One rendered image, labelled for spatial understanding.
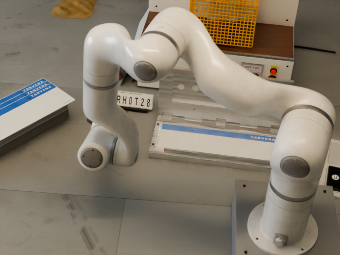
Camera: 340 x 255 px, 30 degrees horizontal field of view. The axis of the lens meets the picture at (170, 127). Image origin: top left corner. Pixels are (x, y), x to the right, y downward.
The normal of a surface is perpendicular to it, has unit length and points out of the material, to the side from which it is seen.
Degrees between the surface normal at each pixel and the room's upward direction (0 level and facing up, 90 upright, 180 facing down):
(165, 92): 79
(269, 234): 93
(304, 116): 10
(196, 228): 0
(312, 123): 15
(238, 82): 43
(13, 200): 0
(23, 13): 0
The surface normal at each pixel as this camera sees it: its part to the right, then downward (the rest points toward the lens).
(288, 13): -0.14, 0.64
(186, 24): 0.51, -0.39
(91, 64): -0.45, 0.60
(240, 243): 0.03, -0.73
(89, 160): -0.12, 0.38
